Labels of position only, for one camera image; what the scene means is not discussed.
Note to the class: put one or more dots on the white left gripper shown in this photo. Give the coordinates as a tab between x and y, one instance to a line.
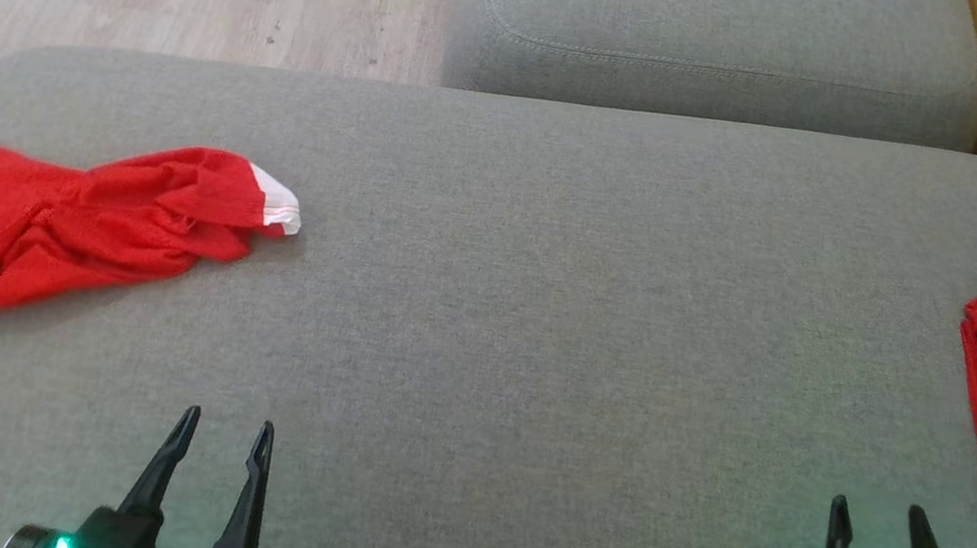
116	539

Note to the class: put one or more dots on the large grey sofa seat cushion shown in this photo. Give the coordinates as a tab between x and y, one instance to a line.
537	342

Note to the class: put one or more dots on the red shorts with white trim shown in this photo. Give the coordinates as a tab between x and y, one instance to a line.
10	224

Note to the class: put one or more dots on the small grey sofa cushion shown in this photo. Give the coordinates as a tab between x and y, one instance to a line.
709	23

